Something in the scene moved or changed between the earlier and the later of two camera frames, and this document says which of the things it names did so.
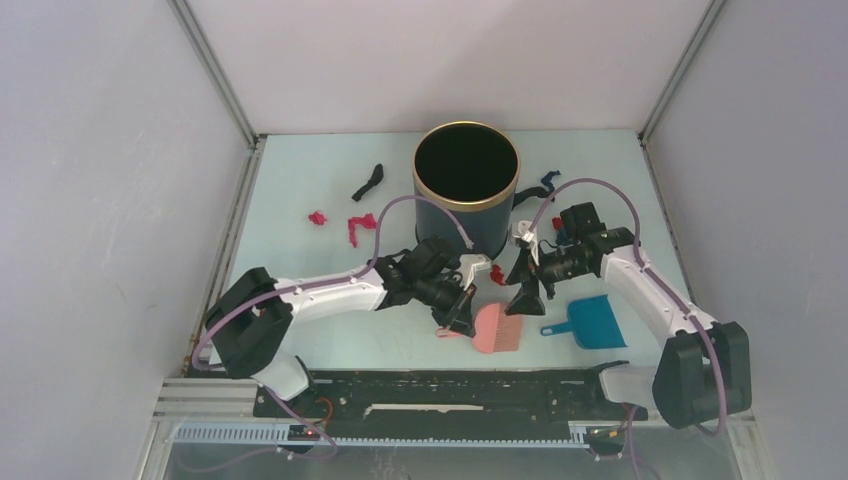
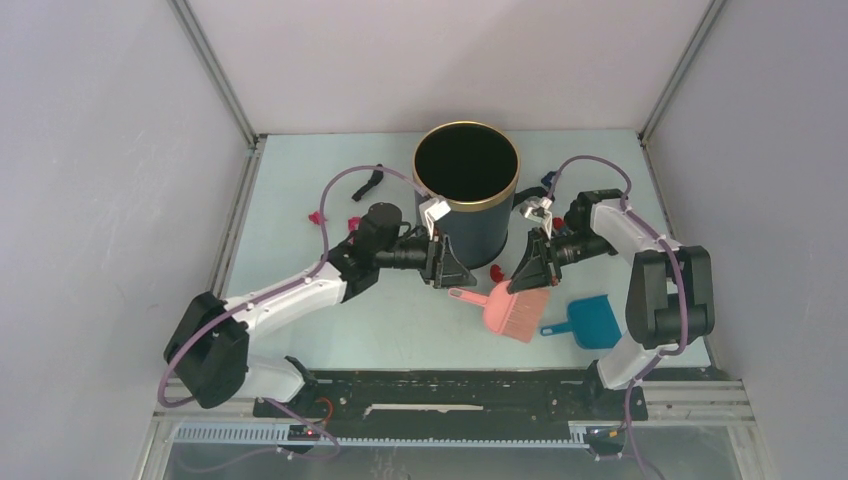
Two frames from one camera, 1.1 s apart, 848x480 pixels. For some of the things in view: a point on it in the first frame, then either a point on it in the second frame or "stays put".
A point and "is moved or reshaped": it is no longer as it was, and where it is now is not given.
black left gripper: [458, 315] to [441, 268]
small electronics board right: [604, 432] stays put
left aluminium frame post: [218, 71] stays put
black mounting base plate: [447, 403] stays put
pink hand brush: [494, 331] is moved or reshaped
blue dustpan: [593, 323] stays put
